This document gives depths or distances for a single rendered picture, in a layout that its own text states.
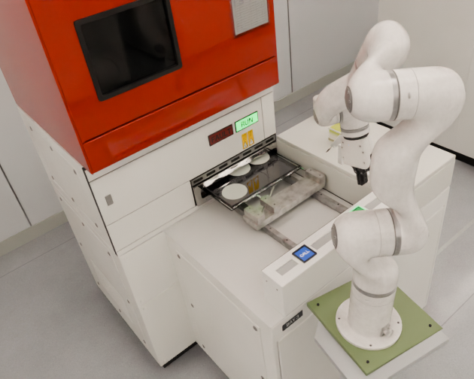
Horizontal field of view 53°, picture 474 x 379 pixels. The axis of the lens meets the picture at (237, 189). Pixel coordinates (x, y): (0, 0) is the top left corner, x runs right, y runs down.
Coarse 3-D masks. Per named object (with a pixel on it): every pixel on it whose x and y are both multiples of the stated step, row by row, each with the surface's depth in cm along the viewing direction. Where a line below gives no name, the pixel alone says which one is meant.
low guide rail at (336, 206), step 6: (288, 180) 199; (294, 180) 196; (318, 192) 189; (318, 198) 188; (324, 198) 185; (330, 198) 185; (324, 204) 187; (330, 204) 183; (336, 204) 182; (336, 210) 182; (342, 210) 179
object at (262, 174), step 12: (276, 156) 203; (252, 168) 198; (264, 168) 197; (276, 168) 196; (288, 168) 195; (228, 180) 193; (240, 180) 192; (252, 180) 191; (264, 180) 190; (216, 192) 188; (252, 192) 185; (228, 204) 182
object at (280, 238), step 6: (234, 210) 190; (240, 210) 186; (264, 228) 177; (270, 228) 175; (270, 234) 175; (276, 234) 172; (282, 234) 172; (276, 240) 174; (282, 240) 170; (288, 240) 169; (288, 246) 169; (294, 246) 167
